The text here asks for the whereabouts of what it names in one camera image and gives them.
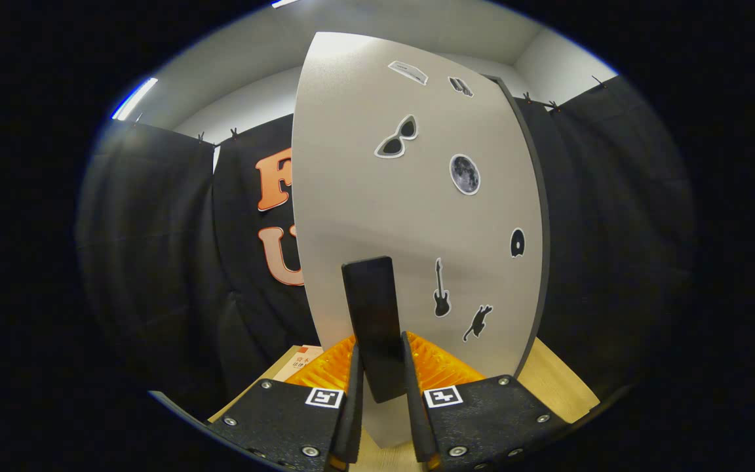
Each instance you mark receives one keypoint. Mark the long ceiling light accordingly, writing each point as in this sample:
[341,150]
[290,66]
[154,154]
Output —
[135,98]
[284,2]

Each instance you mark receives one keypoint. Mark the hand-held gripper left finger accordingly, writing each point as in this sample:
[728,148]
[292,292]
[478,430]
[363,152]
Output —
[351,419]

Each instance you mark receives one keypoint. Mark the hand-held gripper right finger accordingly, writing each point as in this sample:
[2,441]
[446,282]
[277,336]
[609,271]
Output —
[417,426]

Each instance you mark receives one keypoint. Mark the beige box with red label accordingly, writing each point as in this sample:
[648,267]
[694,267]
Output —
[299,362]

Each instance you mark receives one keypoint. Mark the black backdrop cloth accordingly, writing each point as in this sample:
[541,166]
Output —
[168,262]

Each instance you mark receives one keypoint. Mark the beige shoe cabinet door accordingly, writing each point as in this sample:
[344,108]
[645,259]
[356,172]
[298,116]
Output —
[364,164]

